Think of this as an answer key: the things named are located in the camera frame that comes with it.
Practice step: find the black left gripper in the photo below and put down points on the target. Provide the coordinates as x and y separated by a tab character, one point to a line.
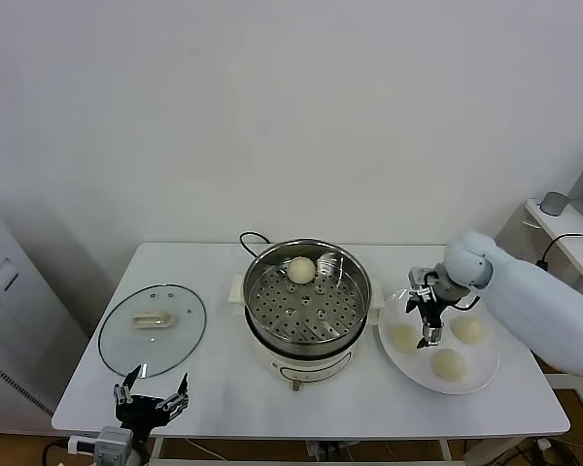
143	410

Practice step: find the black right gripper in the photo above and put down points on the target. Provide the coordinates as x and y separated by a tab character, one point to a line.
432	310

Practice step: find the white steamed baozi bun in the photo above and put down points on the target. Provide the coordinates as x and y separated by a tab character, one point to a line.
449	365
301	270
469	330
402	338

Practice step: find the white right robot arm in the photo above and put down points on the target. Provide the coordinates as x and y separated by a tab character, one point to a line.
524	301

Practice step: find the perforated steel steamer basket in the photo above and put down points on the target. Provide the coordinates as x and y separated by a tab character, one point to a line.
301	310

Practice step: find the white round plate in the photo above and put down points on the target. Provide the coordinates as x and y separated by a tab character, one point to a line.
476	369

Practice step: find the cream electric cooker base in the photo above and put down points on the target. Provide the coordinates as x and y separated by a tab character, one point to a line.
316	369

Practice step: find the white cabinet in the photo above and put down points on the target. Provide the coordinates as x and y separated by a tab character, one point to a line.
10	315

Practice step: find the grey cylinder speaker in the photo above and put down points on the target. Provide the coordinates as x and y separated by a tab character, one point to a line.
554	204

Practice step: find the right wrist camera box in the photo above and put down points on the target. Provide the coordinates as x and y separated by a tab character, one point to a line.
422	277

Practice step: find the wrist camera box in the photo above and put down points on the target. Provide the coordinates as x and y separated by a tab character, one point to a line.
114	442
422	277

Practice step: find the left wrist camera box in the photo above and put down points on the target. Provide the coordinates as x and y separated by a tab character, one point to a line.
114	442

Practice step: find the white floor stand frame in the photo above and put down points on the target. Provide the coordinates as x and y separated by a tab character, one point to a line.
571	382

